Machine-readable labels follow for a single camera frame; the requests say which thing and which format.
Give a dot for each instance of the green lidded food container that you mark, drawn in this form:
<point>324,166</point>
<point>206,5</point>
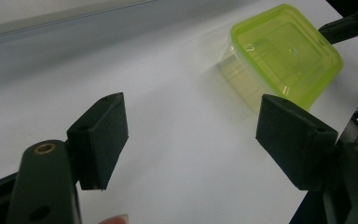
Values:
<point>286,53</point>

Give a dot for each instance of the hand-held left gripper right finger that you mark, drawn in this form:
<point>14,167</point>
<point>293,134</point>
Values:
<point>295,140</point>

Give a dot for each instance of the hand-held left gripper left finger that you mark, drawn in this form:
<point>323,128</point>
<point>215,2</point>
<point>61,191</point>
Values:
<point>101,140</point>

